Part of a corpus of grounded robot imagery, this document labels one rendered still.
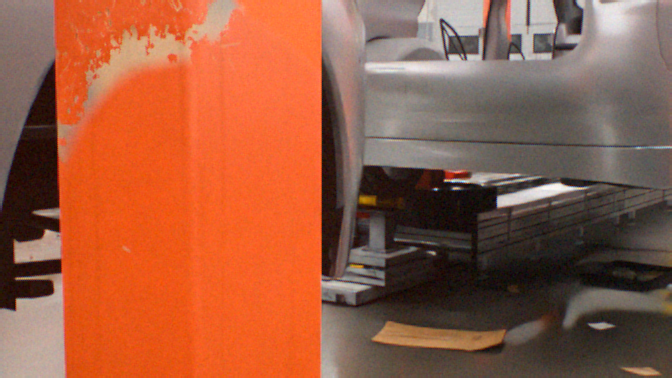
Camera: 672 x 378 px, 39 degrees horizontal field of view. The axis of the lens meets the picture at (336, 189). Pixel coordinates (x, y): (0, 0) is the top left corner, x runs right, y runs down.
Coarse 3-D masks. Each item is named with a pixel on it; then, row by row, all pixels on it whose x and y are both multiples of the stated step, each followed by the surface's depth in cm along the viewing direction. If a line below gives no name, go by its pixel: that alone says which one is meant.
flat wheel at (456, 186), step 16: (416, 192) 561; (432, 192) 556; (448, 192) 555; (464, 192) 556; (480, 192) 561; (496, 192) 576; (416, 208) 562; (432, 208) 557; (448, 208) 556; (464, 208) 557; (480, 208) 562; (400, 224) 573; (416, 224) 563; (432, 224) 558; (448, 224) 557; (464, 224) 558
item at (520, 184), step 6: (486, 180) 725; (492, 180) 732; (498, 180) 745; (504, 180) 755; (510, 180) 764; (522, 180) 779; (498, 186) 741; (504, 186) 748; (510, 186) 760; (516, 186) 769; (522, 186) 777; (498, 192) 741
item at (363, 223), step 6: (396, 216) 551; (360, 222) 551; (366, 222) 549; (396, 222) 551; (360, 228) 553; (366, 228) 550; (396, 228) 552; (354, 234) 554; (360, 234) 558; (366, 234) 557; (354, 240) 566; (360, 240) 570; (366, 240) 567; (354, 246) 567; (360, 246) 570
